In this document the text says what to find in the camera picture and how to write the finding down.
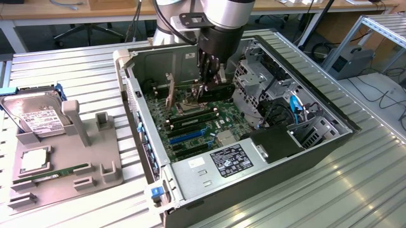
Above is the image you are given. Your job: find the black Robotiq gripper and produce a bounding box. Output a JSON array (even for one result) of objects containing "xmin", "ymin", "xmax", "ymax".
[{"xmin": 197, "ymin": 25, "xmax": 245, "ymax": 91}]

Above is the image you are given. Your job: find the black Nvidia graphics card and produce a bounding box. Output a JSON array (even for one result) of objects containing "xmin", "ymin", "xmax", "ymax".
[{"xmin": 165, "ymin": 71, "xmax": 238, "ymax": 113}]

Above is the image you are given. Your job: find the small black chair base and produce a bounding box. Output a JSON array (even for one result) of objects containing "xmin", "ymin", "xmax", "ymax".
[{"xmin": 254, "ymin": 14, "xmax": 290, "ymax": 24}]

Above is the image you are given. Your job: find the silver drive cage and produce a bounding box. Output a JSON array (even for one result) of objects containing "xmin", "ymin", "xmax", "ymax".
[{"xmin": 232, "ymin": 39, "xmax": 318, "ymax": 125}]

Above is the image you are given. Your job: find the long wooden desk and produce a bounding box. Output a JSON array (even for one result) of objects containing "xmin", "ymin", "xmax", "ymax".
[{"xmin": 250, "ymin": 0, "xmax": 401, "ymax": 46}]

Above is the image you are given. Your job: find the CPU socket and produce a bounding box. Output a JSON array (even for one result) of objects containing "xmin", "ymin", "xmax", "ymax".
[{"xmin": 174, "ymin": 101, "xmax": 210, "ymax": 116}]

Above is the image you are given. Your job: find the green motherboard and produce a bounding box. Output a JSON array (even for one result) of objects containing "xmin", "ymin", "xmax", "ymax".
[{"xmin": 145, "ymin": 80, "xmax": 252, "ymax": 162}]

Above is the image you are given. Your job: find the dark RAM stick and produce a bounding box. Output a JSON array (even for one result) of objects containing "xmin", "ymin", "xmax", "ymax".
[{"xmin": 172, "ymin": 113, "xmax": 220, "ymax": 130}]

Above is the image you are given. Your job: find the brown cardboard box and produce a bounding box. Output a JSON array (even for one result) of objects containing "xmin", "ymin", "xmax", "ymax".
[{"xmin": 87, "ymin": 0, "xmax": 138, "ymax": 11}]

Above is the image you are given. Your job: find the silver chipset heatsink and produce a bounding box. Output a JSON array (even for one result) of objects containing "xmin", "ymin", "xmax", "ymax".
[{"xmin": 217, "ymin": 132, "xmax": 236, "ymax": 145}]

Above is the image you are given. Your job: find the black office chair base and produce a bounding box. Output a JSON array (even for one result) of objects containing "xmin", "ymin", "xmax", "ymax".
[{"xmin": 53, "ymin": 22, "xmax": 125, "ymax": 47}]

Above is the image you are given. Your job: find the blue expansion slot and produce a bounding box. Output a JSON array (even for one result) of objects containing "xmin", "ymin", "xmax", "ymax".
[{"xmin": 170, "ymin": 132, "xmax": 208, "ymax": 145}]

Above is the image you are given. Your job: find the black plastic shroud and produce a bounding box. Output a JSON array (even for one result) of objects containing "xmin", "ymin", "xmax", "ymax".
[{"xmin": 241, "ymin": 124, "xmax": 308, "ymax": 164}]

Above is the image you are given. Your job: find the silver disk bay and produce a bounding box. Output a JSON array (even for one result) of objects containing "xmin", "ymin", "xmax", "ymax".
[{"xmin": 288, "ymin": 116, "xmax": 344, "ymax": 149}]

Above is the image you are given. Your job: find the hard drive with blue caddy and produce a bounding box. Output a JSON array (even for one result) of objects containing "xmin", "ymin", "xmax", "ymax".
[{"xmin": 0, "ymin": 82, "xmax": 69, "ymax": 112}]

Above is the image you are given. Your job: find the grey power supply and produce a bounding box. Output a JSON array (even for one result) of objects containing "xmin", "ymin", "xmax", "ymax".
[{"xmin": 170, "ymin": 137, "xmax": 270, "ymax": 202}]

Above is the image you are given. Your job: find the wooden desk with cardboard box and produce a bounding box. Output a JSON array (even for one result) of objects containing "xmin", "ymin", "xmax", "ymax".
[{"xmin": 0, "ymin": 0, "xmax": 160, "ymax": 53}]

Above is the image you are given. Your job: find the open black PC case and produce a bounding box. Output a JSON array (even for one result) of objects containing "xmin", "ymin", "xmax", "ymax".
[{"xmin": 114, "ymin": 34, "xmax": 363, "ymax": 228}]

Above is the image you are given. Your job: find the silver hard disk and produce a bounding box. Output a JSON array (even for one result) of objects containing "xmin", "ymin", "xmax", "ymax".
[{"xmin": 0, "ymin": 91, "xmax": 73, "ymax": 138}]

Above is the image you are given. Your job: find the blue case latch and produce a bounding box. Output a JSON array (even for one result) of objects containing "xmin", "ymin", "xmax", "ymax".
[{"xmin": 152, "ymin": 186, "xmax": 165, "ymax": 202}]

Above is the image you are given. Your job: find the grey plastic parts rack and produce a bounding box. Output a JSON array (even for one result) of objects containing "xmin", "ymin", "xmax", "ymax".
[{"xmin": 6, "ymin": 99, "xmax": 125, "ymax": 216}]

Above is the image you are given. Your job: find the silver CPU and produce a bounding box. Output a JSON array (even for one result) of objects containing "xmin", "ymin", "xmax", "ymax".
[{"xmin": 19, "ymin": 149, "xmax": 51, "ymax": 173}]

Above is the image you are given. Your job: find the green RAM stick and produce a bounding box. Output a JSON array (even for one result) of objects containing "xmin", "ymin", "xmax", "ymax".
[{"xmin": 13, "ymin": 163, "xmax": 90, "ymax": 185}]

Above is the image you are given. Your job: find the hanging grey cable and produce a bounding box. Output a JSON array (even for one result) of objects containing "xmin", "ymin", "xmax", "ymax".
[{"xmin": 127, "ymin": 0, "xmax": 141, "ymax": 43}]

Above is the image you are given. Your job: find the black wire bundle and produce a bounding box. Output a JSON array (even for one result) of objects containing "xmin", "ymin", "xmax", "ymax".
[{"xmin": 256, "ymin": 92, "xmax": 293, "ymax": 127}]

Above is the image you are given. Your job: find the blue flat wire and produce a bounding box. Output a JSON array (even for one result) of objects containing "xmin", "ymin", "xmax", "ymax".
[{"xmin": 289, "ymin": 95, "xmax": 302, "ymax": 124}]

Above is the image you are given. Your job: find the grey box with handle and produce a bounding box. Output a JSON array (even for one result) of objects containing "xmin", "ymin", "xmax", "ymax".
[{"xmin": 326, "ymin": 46, "xmax": 376, "ymax": 80}]

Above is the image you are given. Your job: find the light blue cable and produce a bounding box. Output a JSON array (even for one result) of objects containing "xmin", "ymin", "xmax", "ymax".
[{"xmin": 50, "ymin": 0, "xmax": 86, "ymax": 10}]

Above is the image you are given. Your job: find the aluminium slat frame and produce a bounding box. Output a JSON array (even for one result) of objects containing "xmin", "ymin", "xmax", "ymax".
[{"xmin": 324, "ymin": 14, "xmax": 406, "ymax": 74}]

